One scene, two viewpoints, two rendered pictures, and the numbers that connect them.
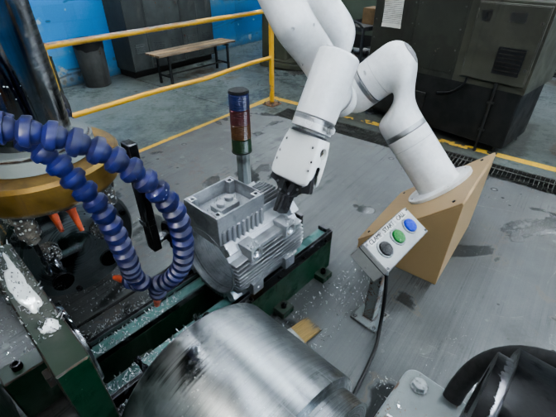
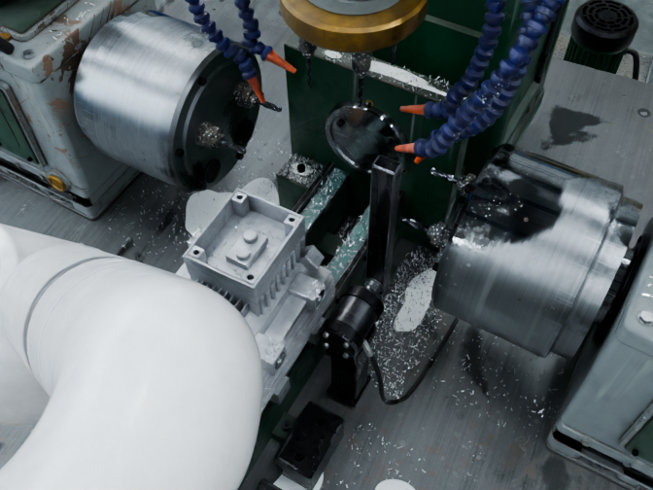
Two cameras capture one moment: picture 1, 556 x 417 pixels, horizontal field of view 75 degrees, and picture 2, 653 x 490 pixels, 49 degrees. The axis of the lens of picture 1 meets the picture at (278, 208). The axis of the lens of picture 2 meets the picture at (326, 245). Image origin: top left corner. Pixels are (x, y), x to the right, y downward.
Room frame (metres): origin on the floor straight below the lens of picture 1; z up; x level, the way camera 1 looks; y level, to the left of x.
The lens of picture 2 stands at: (1.12, 0.09, 1.84)
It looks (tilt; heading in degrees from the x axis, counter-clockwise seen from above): 54 degrees down; 168
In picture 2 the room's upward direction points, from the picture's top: 1 degrees counter-clockwise
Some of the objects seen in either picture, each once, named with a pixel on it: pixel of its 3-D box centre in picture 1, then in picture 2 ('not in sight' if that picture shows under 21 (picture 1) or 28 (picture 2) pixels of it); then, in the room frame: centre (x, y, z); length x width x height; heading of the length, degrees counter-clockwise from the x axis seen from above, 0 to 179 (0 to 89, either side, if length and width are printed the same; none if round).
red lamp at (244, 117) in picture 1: (239, 115); not in sight; (1.02, 0.11, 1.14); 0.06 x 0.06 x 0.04
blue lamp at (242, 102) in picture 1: (238, 100); not in sight; (1.02, 0.11, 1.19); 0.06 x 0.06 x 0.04
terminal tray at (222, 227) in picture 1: (225, 211); (248, 252); (0.59, 0.10, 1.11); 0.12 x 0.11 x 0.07; 138
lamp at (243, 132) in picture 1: (240, 130); not in sight; (1.02, 0.11, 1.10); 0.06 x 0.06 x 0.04
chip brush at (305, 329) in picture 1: (281, 346); not in sight; (0.49, -0.01, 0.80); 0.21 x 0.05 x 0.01; 129
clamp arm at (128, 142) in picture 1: (144, 199); (380, 232); (0.61, 0.27, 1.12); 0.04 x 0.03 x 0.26; 137
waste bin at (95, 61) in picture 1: (92, 62); not in sight; (5.24, 2.56, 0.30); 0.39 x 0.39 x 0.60
